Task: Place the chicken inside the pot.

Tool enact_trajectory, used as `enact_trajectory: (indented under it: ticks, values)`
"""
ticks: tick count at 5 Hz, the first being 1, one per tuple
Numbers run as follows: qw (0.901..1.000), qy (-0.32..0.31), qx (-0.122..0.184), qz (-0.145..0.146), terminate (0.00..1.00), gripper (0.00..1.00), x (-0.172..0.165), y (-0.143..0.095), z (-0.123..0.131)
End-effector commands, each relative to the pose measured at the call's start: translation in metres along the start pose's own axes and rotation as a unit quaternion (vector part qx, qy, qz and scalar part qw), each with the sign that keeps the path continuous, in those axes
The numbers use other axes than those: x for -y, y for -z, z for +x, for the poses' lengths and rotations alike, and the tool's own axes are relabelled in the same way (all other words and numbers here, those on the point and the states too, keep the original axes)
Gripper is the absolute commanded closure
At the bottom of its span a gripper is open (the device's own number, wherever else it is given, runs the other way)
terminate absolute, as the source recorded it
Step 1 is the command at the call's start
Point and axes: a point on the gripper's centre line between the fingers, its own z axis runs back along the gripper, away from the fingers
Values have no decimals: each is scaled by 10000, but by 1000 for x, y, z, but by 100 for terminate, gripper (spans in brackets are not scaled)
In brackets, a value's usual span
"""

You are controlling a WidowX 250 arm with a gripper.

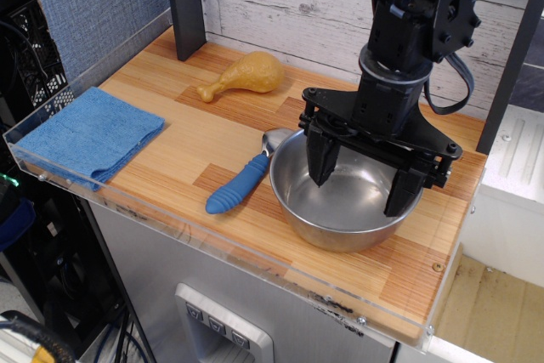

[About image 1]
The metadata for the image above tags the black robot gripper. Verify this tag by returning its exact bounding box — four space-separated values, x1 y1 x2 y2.
299 69 462 217

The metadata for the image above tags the yellow toy chicken leg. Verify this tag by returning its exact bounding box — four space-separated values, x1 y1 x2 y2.
196 51 285 103

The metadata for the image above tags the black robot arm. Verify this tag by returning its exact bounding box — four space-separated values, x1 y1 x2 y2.
300 0 480 217

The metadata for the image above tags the stainless steel bowl pan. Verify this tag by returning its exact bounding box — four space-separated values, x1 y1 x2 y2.
269 131 422 252

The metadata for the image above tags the clear acrylic table guard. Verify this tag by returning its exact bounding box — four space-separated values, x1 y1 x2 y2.
7 30 485 348

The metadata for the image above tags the white side counter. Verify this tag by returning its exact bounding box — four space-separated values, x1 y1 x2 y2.
460 105 543 286

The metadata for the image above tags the silver appliance cabinet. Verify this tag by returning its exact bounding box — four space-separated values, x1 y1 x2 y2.
90 203 396 362

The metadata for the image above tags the blue folded cloth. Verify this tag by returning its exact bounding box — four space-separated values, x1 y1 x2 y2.
15 87 165 191

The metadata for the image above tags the black plastic crate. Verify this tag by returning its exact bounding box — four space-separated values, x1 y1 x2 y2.
1 0 67 115

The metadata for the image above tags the blue handled metal spoon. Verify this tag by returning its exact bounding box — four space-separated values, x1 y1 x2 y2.
205 128 293 214

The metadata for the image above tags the dark grey right post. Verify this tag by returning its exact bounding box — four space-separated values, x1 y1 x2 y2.
476 0 543 155

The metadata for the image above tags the dark grey post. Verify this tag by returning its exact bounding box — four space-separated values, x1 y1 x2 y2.
170 0 207 61
476 0 543 155

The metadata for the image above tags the dark grey left post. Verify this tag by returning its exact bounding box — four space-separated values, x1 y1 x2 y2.
170 0 207 61

